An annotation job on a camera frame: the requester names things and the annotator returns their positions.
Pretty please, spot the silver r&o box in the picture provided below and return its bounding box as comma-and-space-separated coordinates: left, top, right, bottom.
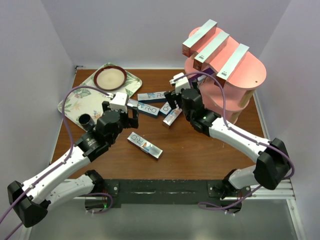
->
162, 107, 182, 128
127, 98, 160, 118
127, 132, 163, 161
137, 91, 167, 104

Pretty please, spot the purple toothpaste box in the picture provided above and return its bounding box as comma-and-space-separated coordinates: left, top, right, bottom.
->
188, 68, 215, 84

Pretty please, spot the plain silver toothpaste box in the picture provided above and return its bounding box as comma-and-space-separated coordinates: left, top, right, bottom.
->
193, 31, 230, 71

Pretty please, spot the silver R&O box front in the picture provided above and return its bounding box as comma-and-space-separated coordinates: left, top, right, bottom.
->
127, 132, 163, 161

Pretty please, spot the red 3D toothpaste box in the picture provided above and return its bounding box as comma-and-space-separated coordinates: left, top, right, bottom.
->
182, 19, 218, 57

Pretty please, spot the dark red toothpaste box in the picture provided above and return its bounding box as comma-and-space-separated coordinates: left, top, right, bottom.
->
216, 43, 249, 87

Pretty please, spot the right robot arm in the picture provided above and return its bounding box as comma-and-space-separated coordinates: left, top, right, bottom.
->
164, 88, 292, 197

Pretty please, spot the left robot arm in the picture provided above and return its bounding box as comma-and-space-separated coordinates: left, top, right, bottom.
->
7, 101, 139, 228

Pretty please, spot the pink three-tier shelf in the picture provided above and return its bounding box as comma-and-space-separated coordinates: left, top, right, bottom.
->
184, 26, 267, 124

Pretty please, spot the silver R&O box diagonal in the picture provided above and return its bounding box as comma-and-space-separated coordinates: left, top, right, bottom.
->
159, 102, 172, 117

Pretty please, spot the silver R&O box top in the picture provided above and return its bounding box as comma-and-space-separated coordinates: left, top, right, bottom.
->
137, 91, 167, 104

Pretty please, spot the dark small cup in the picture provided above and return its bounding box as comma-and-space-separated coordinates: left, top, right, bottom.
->
78, 113, 95, 132

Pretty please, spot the floral leaf pattern tray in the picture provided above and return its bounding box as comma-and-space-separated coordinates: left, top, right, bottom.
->
64, 71, 142, 126

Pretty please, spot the red rimmed beige plate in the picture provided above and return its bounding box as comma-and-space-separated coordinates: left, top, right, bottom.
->
93, 66, 127, 91

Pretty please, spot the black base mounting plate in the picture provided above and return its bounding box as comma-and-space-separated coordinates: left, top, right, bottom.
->
92, 179, 251, 208

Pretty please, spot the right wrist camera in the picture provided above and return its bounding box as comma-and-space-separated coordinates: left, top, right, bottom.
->
169, 72, 191, 95

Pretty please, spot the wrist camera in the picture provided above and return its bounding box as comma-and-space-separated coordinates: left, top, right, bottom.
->
169, 72, 191, 95
108, 92, 129, 113

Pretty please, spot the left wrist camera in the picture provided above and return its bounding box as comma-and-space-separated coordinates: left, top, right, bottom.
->
108, 92, 129, 113

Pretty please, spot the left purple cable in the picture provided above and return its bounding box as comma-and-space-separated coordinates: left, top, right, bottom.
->
0, 86, 115, 240

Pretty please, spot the aluminium frame rail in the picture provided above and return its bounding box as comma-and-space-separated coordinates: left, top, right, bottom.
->
19, 182, 306, 240

